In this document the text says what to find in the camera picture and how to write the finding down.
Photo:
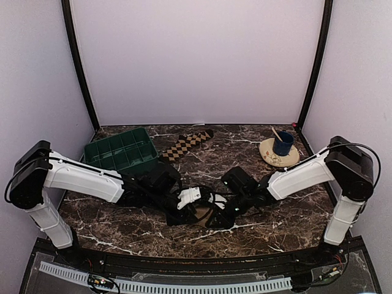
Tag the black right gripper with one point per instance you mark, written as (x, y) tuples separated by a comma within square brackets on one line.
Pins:
[(224, 221)]

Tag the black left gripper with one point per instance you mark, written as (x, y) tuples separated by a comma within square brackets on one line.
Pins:
[(179, 218)]

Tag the tan ribbed sock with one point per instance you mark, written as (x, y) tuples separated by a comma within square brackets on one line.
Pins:
[(203, 214)]

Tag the green plastic divider tray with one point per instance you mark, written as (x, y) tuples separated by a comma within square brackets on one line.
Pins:
[(131, 152)]

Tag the brown argyle sock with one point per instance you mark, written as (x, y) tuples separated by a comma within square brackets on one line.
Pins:
[(184, 144)]

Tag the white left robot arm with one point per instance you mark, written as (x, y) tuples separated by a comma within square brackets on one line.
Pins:
[(41, 168)]

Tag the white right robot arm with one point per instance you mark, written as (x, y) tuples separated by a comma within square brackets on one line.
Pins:
[(349, 164)]

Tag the cream floral plate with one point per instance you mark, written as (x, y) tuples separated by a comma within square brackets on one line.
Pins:
[(266, 151)]

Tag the blue speckled mug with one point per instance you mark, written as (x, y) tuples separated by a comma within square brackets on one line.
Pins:
[(283, 142)]

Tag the wooden spoon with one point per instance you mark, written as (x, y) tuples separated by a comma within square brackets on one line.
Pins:
[(275, 133)]

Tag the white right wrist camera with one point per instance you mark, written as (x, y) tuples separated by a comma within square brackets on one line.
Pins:
[(218, 200)]

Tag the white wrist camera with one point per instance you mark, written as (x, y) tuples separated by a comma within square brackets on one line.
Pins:
[(188, 196), (218, 200)]

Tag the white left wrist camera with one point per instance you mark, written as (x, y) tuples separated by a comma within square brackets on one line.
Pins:
[(188, 196)]

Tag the black front rail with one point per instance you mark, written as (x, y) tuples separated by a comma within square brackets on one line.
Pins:
[(111, 263)]

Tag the white slotted cable duct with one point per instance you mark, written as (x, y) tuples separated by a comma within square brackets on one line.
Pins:
[(102, 284)]

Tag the left black frame post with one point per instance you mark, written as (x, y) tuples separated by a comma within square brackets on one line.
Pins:
[(77, 63)]

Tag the black frame post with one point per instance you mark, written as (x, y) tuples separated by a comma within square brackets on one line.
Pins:
[(77, 63), (318, 59)]

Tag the right black frame post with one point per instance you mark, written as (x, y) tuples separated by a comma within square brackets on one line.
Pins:
[(318, 59)]

